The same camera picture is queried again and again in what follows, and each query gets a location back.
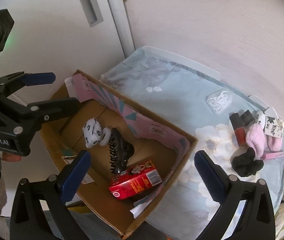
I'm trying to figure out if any white panda print sock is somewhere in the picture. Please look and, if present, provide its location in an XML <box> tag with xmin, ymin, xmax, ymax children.
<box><xmin>82</xmin><ymin>118</ymin><xmax>102</xmax><ymax>148</ymax></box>

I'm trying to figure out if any clear bag white cable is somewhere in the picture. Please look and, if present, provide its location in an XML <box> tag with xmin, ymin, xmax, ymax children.
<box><xmin>206</xmin><ymin>88</ymin><xmax>234</xmax><ymax>116</ymax></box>

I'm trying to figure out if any person's left hand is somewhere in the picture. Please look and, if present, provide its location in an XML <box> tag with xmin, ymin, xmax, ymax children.
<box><xmin>2</xmin><ymin>152</ymin><xmax>22</xmax><ymax>163</ymax></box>

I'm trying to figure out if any white sliding door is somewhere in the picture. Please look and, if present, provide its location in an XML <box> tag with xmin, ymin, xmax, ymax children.
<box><xmin>0</xmin><ymin>0</ymin><xmax>134</xmax><ymax>105</ymax></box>

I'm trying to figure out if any black hair claw clip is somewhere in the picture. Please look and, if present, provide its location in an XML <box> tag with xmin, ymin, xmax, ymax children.
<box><xmin>108</xmin><ymin>128</ymin><xmax>135</xmax><ymax>175</ymax></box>

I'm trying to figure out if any red snack carton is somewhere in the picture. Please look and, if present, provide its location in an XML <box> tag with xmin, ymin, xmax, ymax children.
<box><xmin>109</xmin><ymin>159</ymin><xmax>163</xmax><ymax>200</ymax></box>

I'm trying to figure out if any pink flat stick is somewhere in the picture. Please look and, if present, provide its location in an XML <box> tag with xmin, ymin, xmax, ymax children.
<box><xmin>261</xmin><ymin>152</ymin><xmax>284</xmax><ymax>160</ymax></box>

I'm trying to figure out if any panda plush white item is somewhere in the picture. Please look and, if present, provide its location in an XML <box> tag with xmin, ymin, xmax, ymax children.
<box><xmin>255</xmin><ymin>111</ymin><xmax>266</xmax><ymax>131</ymax></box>

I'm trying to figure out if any floral light blue cloth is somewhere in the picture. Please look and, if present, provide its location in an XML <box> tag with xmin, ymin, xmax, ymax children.
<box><xmin>99</xmin><ymin>47</ymin><xmax>284</xmax><ymax>235</ymax></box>

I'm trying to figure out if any red liquid black-capped bottle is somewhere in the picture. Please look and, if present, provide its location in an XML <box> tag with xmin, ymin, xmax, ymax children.
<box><xmin>229</xmin><ymin>113</ymin><xmax>246</xmax><ymax>146</ymax></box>

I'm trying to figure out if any brown cardboard box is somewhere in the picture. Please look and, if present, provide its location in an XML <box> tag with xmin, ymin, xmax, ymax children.
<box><xmin>40</xmin><ymin>71</ymin><xmax>197</xmax><ymax>239</ymax></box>

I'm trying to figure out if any white round cap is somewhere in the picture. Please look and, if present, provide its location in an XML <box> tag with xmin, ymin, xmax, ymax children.
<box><xmin>99</xmin><ymin>127</ymin><xmax>111</xmax><ymax>146</ymax></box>

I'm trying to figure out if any white floral printed tube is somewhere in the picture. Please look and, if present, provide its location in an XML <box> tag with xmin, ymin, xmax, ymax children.
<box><xmin>264</xmin><ymin>116</ymin><xmax>284</xmax><ymax>139</ymax></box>

